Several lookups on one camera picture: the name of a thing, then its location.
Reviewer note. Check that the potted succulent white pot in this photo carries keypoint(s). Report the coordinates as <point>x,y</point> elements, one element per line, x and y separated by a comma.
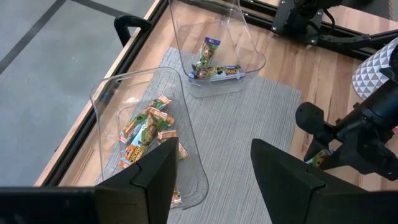
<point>373,71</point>

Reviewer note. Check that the clear plastic bin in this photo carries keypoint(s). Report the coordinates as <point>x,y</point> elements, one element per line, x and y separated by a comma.
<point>248,59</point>
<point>109,102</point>

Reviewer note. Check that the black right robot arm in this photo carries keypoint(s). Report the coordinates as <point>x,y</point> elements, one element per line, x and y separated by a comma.
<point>382,102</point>

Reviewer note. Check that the blue chewy granola bar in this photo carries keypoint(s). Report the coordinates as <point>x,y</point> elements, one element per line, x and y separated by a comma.
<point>320,158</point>
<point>206,51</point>
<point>227,74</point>

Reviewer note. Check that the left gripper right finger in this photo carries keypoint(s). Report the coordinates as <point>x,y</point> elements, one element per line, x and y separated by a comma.
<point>286,193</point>

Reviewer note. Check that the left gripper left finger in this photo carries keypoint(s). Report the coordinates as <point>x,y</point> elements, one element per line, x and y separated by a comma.
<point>149,193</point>

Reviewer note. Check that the grey woven placemat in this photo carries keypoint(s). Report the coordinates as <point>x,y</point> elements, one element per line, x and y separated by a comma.
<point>236,124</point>

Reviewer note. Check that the black frame clamp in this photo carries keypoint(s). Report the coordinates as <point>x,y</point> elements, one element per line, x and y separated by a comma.
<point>130,19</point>

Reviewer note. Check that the black aluminium table frame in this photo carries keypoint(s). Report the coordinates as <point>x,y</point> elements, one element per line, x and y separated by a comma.
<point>66,161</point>

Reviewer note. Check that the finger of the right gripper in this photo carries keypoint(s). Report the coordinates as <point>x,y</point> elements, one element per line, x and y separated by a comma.
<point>340,162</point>
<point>314,147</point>

